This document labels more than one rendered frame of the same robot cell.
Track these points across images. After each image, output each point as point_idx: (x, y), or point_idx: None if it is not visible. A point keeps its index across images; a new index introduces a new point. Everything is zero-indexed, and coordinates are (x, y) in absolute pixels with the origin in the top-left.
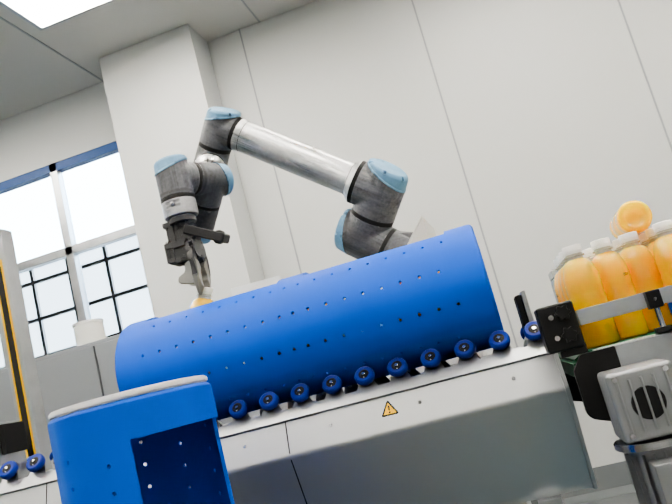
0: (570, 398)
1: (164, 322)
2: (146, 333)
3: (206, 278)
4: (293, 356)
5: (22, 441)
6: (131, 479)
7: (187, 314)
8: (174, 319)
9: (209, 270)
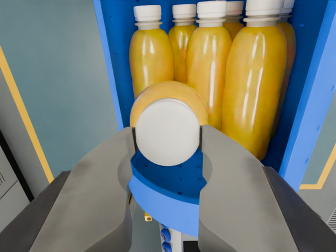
0: None
1: (313, 140)
2: (308, 162)
3: (126, 161)
4: None
5: (190, 247)
6: None
7: (330, 87)
8: (321, 118)
9: (46, 195)
